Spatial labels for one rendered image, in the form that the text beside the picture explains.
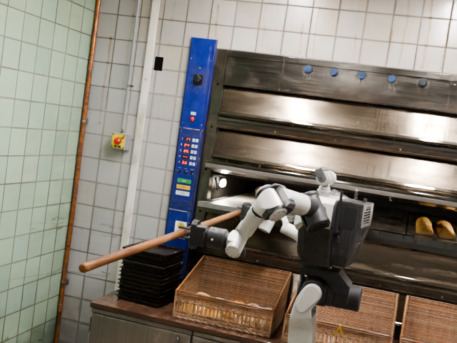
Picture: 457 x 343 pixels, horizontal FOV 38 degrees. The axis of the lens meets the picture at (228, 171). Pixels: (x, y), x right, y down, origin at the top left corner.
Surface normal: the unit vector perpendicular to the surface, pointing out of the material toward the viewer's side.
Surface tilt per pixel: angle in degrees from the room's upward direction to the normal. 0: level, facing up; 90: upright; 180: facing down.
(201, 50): 90
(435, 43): 90
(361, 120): 70
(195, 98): 90
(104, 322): 90
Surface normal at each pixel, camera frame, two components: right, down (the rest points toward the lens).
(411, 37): -0.27, 0.03
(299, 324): -0.22, 0.44
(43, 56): 0.95, 0.15
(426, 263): -0.21, -0.30
